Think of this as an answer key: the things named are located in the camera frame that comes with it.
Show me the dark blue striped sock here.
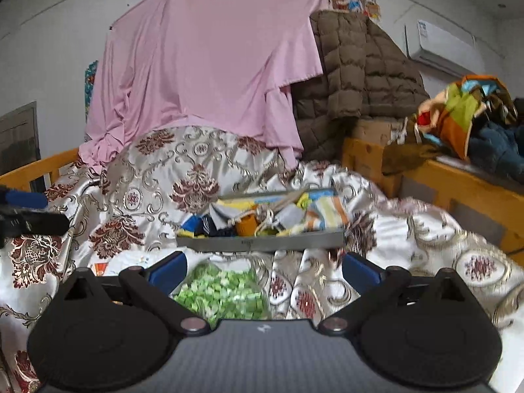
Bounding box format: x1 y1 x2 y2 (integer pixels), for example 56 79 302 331
193 215 236 238

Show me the blue denim garment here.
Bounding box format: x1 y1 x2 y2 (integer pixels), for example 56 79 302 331
469 125 524 181

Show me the orange soft item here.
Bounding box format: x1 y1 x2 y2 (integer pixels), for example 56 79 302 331
235 215 258 237

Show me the wooden cabinet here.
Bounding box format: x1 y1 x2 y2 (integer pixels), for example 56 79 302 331
342 137 524 254

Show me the striped fleece towel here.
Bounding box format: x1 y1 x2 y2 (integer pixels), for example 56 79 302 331
307 196 348 231

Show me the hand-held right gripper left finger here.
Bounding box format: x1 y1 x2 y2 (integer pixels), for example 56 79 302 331
61 251 211 336

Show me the white rope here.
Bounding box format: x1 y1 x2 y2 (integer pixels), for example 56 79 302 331
254 208 284 231

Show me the dark door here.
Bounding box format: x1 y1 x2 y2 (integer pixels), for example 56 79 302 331
0 102 42 191

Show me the brown quilted jacket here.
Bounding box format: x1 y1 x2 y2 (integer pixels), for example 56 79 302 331
290 10 430 160

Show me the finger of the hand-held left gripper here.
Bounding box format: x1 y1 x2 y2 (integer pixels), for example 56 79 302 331
0 185 50 210
0 209 71 247

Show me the pink sheet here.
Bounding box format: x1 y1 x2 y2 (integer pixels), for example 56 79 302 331
78 0 330 175

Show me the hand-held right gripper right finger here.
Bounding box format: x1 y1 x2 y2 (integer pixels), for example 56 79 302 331
317 252 471 336

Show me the white air conditioner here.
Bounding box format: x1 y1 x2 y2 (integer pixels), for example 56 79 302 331
405 20 477 76

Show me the bag of green pieces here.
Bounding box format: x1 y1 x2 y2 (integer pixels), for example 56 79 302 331
172 259 271 321

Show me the grey shallow tray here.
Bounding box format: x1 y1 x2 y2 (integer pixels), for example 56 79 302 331
176 188 346 252

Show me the grey cloth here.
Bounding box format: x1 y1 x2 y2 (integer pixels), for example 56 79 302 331
278 205 306 227

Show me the floral satin bedspread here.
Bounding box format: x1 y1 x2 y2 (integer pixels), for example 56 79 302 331
0 125 524 393

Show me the teal wall poster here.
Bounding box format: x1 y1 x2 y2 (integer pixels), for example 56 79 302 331
84 61 100 132

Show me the wooden bed rail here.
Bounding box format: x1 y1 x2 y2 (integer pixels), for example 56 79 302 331
0 147 81 194

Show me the colourful patchwork bag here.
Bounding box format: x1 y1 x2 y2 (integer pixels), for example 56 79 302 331
415 74 520 161

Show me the cardboard box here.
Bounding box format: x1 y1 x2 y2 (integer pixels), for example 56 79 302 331
352 118 410 148

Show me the white packet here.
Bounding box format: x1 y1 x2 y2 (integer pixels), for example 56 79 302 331
92 252 175 278

